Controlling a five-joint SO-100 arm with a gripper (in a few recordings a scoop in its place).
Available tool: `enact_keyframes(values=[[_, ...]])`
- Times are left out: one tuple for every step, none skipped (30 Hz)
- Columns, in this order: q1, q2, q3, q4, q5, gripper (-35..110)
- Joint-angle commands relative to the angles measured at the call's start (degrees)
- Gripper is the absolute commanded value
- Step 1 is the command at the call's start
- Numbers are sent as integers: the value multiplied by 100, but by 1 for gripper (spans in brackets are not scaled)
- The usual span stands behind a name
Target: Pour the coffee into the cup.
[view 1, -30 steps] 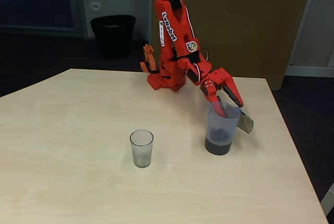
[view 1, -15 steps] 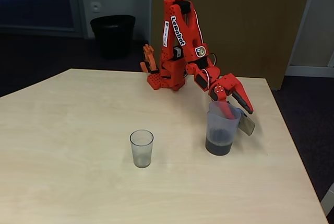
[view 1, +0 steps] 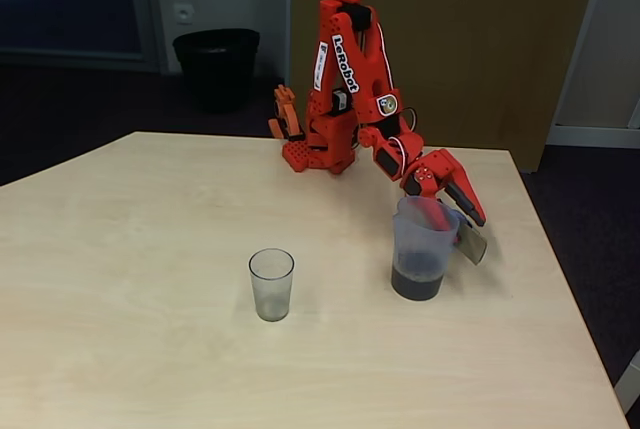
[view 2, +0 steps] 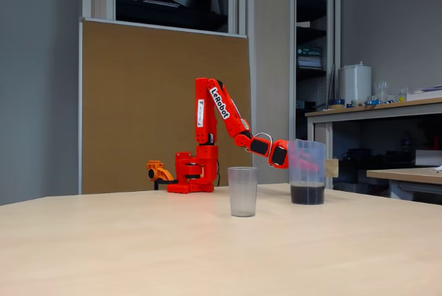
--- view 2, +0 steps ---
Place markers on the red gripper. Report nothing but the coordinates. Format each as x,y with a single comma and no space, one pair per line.
280,155

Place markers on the clear plastic pitcher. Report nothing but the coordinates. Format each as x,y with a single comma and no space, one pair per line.
307,192

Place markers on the red robot arm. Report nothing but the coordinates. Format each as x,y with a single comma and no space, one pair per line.
203,158

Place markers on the clear plastic cup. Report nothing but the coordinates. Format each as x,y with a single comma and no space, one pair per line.
242,192

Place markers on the blue tape roll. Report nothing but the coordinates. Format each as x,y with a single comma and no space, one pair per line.
337,103

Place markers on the wooden top workbench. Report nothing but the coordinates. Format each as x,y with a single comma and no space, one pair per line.
380,111

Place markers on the white cylindrical canister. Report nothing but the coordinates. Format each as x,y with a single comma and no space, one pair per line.
355,83

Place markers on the stack of papers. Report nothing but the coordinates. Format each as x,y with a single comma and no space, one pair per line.
310,62

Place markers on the small wooden top table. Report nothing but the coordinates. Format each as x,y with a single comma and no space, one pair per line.
404,173

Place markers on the clear glass beaker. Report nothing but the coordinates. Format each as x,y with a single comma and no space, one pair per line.
381,92

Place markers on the clear water bottle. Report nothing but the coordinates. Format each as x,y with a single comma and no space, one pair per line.
406,142

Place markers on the small yellow bottle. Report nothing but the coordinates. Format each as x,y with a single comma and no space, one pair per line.
402,96

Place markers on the flat white box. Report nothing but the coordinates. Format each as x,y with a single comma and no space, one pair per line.
428,158

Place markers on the grey tall storage cabinet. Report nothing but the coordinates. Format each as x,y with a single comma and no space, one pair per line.
273,34

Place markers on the long white box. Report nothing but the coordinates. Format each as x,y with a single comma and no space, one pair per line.
424,95

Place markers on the orange table clamp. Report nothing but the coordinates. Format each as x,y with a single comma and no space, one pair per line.
159,172

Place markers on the brown pin board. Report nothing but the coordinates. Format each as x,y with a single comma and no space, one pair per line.
138,103

